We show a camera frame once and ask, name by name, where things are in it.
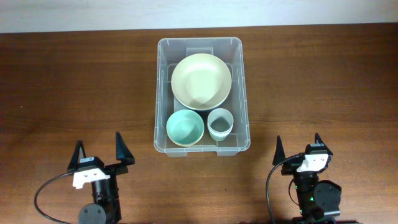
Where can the mint green cup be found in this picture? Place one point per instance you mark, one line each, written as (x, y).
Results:
(219, 136)

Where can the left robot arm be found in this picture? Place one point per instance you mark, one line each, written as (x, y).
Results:
(106, 206)

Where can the light blue small bowl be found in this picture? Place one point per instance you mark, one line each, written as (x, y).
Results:
(185, 126)

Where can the clear plastic storage bin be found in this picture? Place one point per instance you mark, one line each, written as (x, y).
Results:
(169, 53)

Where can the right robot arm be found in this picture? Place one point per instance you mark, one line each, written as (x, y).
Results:
(318, 200)

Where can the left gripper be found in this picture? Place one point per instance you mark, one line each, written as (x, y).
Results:
(123, 155)

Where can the cream plate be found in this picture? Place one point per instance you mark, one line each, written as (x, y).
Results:
(201, 82)

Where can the cream cup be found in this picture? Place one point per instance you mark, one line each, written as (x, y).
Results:
(220, 121)

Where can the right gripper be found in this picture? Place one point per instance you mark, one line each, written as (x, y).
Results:
(291, 167)

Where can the yellow small bowl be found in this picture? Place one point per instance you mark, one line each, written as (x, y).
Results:
(185, 144)

